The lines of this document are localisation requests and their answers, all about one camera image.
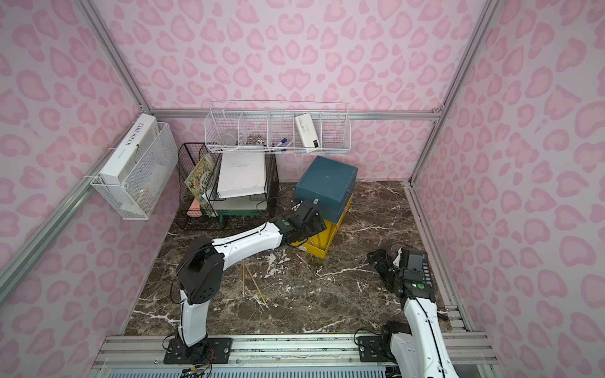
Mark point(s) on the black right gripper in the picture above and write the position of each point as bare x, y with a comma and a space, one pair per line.
384, 267

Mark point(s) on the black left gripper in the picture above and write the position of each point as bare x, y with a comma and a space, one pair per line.
311, 219

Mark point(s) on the yellow bottom drawer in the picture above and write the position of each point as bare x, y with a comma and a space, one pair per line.
320, 244

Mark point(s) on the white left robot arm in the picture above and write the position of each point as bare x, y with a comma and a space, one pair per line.
199, 276

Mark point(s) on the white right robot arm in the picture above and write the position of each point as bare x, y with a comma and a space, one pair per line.
418, 345

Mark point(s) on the yellow drawer cabinet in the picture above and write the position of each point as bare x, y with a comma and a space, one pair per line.
344, 212

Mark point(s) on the teal drawer cabinet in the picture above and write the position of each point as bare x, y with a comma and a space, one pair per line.
328, 184

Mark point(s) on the yellow pencil bundle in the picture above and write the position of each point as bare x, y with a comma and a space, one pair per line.
247, 275

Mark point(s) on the white paper stack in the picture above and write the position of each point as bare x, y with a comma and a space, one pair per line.
241, 174

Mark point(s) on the white small box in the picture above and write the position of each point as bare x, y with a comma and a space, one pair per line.
307, 132

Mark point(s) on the colorful picture book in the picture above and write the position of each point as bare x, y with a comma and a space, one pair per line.
198, 180

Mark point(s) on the white book box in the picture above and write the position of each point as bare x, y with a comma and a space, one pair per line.
130, 150

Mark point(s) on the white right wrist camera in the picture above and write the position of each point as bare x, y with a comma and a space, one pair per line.
397, 259

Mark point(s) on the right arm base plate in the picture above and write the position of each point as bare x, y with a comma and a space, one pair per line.
370, 348

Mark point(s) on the green stool frame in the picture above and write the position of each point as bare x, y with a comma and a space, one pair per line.
225, 215

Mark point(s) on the black wire file rack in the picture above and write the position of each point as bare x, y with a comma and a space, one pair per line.
190, 212

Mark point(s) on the white wire wall basket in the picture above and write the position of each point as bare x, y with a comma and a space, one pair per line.
257, 126

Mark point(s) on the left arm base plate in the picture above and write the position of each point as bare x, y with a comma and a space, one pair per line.
209, 350

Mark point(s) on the white wire side basket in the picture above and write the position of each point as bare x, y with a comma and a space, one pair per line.
137, 197

